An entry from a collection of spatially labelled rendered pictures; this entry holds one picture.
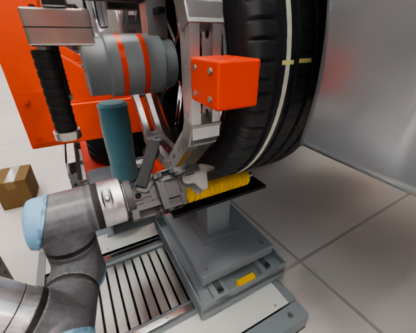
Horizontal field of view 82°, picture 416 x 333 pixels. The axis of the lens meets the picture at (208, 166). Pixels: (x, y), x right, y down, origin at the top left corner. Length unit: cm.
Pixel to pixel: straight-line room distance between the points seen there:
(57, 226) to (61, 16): 32
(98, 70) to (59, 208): 30
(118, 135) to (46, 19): 41
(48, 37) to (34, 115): 68
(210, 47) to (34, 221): 41
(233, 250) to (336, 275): 52
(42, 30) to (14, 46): 64
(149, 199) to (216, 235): 50
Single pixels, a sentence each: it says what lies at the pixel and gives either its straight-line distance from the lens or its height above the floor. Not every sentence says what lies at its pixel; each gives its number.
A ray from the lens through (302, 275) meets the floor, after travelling 122.
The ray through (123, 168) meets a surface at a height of 53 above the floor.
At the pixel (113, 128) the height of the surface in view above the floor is 67.
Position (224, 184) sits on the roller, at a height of 52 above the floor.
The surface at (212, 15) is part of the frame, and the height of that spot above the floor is 94.
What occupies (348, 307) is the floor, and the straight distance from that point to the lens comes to 120.
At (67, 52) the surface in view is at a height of 77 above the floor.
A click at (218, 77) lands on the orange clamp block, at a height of 86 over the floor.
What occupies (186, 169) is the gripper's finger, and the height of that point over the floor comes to 66.
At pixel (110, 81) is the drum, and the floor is 82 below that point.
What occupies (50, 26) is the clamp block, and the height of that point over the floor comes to 93.
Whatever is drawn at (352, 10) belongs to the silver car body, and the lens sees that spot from 39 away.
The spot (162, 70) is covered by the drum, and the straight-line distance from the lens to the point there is 63.
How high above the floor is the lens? 91
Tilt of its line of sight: 28 degrees down
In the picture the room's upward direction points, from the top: straight up
